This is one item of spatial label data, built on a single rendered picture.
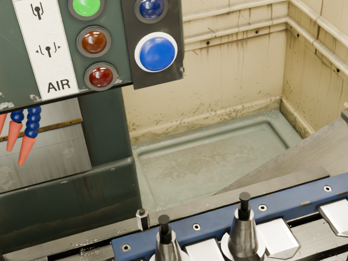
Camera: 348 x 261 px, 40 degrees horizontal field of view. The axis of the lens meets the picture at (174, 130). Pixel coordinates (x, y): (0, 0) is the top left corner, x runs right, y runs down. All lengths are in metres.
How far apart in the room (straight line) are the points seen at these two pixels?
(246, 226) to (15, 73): 0.39
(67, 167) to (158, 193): 0.46
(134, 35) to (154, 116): 1.38
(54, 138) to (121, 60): 0.86
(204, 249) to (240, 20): 1.08
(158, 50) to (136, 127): 1.39
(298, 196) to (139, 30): 0.47
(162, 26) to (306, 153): 1.16
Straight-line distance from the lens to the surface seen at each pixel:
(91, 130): 1.29
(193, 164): 1.75
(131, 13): 0.38
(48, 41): 0.38
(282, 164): 1.51
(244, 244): 0.68
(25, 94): 0.40
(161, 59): 0.39
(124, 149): 1.35
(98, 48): 0.38
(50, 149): 1.26
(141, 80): 0.41
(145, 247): 0.72
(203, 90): 1.77
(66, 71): 0.39
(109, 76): 0.39
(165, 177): 1.72
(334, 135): 1.53
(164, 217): 0.61
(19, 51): 0.38
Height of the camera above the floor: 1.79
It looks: 39 degrees down
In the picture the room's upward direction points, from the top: 5 degrees counter-clockwise
